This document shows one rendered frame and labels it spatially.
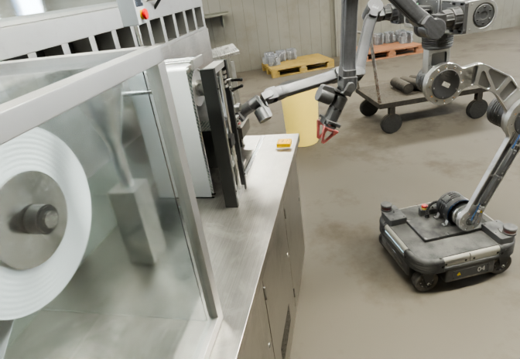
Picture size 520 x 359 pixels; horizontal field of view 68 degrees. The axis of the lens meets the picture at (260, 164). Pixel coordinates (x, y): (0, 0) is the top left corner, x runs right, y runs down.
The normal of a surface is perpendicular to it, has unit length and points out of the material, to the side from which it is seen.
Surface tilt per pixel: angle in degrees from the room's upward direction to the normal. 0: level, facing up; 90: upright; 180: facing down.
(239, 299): 0
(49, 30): 90
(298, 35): 90
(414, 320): 0
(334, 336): 0
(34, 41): 90
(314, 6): 90
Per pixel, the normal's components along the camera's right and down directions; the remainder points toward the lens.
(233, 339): -0.13, -0.90
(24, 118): 0.97, -0.03
